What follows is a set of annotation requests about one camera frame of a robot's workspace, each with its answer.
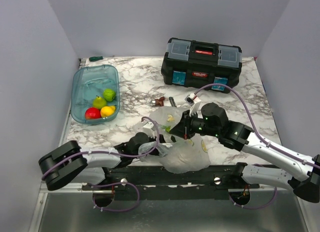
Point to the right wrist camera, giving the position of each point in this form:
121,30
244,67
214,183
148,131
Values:
194,102

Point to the yellow fake lemon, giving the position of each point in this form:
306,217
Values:
107,111

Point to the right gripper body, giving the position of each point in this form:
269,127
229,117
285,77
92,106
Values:
194,124

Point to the translucent plastic bag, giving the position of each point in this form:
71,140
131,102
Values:
176,154

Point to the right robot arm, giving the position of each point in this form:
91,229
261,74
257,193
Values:
291,170

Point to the green fake lime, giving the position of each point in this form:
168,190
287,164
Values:
109,95

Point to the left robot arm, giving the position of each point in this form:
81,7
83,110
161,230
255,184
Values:
65,163

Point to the green handled screwdriver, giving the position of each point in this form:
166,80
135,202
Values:
98,58

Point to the brown faucet tap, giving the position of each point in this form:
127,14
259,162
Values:
158,102

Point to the teal transparent plastic tray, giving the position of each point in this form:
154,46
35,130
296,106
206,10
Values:
89,83

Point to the green fake pear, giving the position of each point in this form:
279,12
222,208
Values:
99,102

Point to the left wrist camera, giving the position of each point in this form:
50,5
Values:
150,129

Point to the black mounting rail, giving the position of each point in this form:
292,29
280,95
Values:
156,183

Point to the black Delixi toolbox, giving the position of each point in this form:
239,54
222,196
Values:
192,63

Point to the red fake apple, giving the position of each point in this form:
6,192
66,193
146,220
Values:
92,113

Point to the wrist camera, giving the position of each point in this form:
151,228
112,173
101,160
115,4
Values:
194,102
150,129

